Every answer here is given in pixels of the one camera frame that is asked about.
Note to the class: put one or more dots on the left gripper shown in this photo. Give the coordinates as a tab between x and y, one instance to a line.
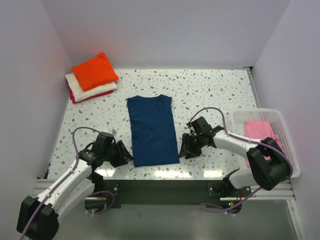
126	156

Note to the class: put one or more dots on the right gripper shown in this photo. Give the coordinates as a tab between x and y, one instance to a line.
186	145

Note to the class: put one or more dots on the blue mickey t-shirt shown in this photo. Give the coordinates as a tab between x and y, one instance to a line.
153	134

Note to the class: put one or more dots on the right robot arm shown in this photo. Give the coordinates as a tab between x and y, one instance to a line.
268	165

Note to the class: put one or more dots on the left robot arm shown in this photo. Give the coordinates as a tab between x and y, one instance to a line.
40	216

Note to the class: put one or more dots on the white plastic basket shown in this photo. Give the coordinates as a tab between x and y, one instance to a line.
239	117

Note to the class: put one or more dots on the pink t-shirt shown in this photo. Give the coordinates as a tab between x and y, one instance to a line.
257	129

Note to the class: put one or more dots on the red folded t-shirt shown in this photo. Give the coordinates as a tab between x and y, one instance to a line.
76	101

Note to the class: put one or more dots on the orange folded t-shirt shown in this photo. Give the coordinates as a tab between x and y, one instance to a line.
94	72

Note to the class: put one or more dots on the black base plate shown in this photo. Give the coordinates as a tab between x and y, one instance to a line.
116	193

